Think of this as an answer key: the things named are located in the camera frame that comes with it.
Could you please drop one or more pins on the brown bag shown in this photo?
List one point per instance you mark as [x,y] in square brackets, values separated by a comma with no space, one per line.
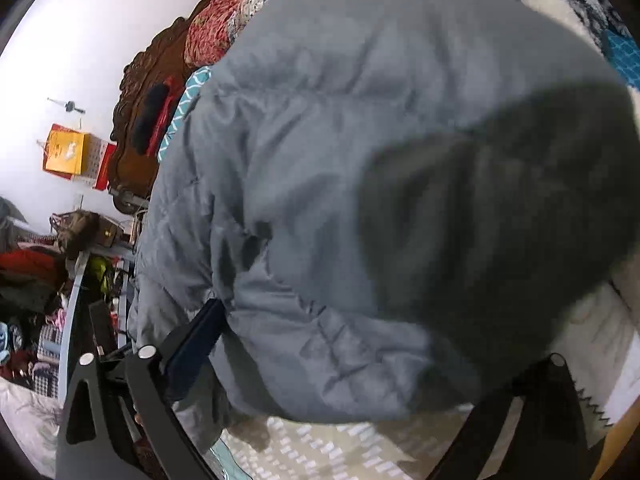
[77,230]

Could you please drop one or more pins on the pile of clothes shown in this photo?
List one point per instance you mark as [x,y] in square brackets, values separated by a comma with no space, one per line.
[30,270]

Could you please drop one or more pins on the red yellow wall calendar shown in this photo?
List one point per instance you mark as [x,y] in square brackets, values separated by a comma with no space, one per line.
[67,152]

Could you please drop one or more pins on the beige zigzag bed sheet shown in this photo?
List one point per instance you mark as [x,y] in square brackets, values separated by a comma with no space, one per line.
[325,450]

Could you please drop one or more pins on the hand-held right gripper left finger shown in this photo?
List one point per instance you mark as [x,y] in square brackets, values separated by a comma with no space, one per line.
[197,340]

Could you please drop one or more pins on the hanging keys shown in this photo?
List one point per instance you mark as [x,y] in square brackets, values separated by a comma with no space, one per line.
[70,106]

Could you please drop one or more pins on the grey puffer jacket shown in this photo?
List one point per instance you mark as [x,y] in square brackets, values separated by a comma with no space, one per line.
[325,135]

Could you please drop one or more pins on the red floral pillow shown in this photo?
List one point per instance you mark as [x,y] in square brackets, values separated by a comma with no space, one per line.
[220,20]

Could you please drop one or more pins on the carved wooden headboard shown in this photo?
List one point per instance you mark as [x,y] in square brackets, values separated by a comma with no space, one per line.
[135,175]

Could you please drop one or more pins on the teal patterned pillow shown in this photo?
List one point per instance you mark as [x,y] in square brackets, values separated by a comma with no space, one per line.
[182,105]

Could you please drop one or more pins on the beige furniture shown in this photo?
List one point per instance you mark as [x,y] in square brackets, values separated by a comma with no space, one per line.
[620,445]

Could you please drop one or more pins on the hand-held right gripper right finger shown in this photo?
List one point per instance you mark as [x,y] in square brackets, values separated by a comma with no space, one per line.
[540,410]

